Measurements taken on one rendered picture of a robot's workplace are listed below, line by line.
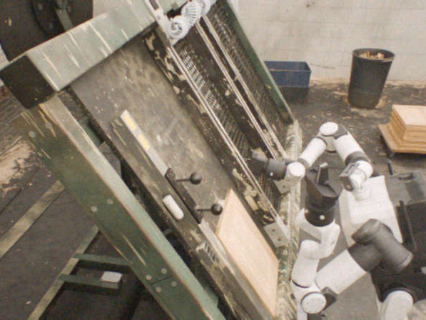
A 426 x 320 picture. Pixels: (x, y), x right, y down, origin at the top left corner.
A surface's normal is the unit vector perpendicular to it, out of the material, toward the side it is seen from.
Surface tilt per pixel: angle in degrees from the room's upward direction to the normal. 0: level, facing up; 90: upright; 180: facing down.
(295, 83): 90
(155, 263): 90
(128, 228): 90
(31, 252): 0
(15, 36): 90
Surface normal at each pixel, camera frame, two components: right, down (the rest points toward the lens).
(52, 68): 0.84, -0.39
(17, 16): 0.99, 0.11
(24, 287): 0.04, -0.87
